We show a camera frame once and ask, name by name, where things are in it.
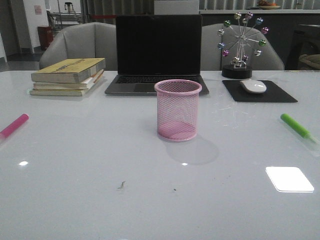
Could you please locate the pink highlighter pen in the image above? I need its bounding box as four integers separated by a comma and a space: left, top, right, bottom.
0, 113, 29, 141

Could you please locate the green highlighter pen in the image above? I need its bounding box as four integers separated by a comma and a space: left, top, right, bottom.
280, 113, 320, 145

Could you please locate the pink mesh pen holder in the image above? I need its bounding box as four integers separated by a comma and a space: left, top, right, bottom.
154, 79, 202, 142

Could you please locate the grey open laptop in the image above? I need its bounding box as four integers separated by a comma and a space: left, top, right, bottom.
105, 14, 209, 96

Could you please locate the middle white book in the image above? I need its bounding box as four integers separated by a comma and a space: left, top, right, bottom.
33, 69, 104, 90

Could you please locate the bottom yellow book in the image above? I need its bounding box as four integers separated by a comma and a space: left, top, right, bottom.
29, 79, 100, 97

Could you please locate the yellow book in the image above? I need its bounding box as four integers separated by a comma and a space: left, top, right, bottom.
29, 79, 100, 97
31, 58, 106, 84

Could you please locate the white computer mouse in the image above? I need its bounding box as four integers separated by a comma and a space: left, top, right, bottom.
240, 79, 267, 94

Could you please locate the right grey armchair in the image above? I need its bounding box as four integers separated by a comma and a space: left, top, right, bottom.
200, 23, 285, 71

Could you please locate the grey armchair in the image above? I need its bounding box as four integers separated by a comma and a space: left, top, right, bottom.
200, 23, 285, 71
39, 22, 118, 71

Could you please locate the top yellow book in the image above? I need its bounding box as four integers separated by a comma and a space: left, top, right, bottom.
31, 58, 106, 84

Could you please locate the left grey armchair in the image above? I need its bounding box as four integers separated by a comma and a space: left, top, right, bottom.
39, 22, 118, 71

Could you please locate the black mouse pad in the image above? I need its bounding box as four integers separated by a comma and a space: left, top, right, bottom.
222, 80, 298, 103

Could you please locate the ferris wheel desk toy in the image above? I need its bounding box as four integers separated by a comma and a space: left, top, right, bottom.
216, 11, 269, 79

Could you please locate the metal cart in background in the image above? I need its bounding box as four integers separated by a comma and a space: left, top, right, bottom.
45, 0, 83, 29

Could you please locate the red trash bin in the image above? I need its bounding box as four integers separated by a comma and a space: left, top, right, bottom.
37, 25, 53, 51

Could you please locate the fruit bowl on counter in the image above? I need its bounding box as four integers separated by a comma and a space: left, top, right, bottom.
257, 0, 281, 10

